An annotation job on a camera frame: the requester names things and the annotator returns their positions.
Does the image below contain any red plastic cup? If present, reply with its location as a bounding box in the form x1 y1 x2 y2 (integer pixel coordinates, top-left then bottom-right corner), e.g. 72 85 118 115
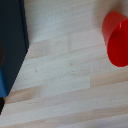
101 11 128 68

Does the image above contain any black fabric storage box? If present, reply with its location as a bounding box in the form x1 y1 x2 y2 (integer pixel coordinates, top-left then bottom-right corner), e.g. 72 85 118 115
0 0 31 116

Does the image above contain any blue flat panel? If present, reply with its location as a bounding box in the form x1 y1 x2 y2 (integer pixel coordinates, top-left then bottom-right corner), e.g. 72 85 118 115
0 67 10 99

